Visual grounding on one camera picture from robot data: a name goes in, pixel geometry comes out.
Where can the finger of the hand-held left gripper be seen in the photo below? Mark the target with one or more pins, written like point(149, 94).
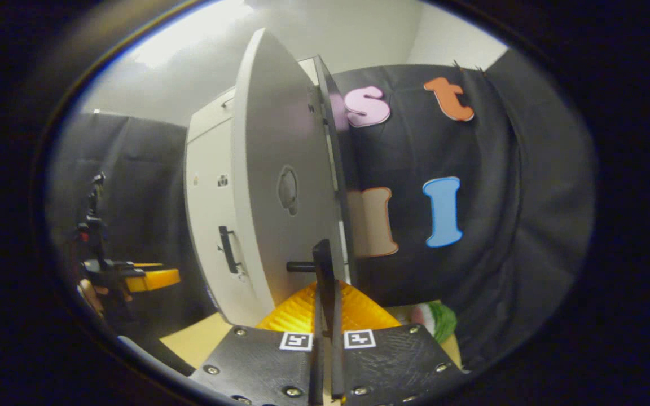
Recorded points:
point(156, 280)
point(147, 265)

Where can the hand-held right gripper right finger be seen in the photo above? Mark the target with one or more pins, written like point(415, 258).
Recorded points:
point(337, 361)

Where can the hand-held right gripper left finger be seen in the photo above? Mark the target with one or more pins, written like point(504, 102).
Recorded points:
point(319, 366)

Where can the white shoe cabinet door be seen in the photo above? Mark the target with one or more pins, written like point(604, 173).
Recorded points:
point(268, 141)
point(206, 225)

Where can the white double-door shoe cabinet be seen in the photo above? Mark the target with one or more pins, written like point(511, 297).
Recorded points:
point(329, 84)

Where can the white cabinet drawer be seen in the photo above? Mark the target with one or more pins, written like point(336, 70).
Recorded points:
point(212, 113)

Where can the watermelon slice toy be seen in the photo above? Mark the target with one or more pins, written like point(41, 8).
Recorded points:
point(440, 321)

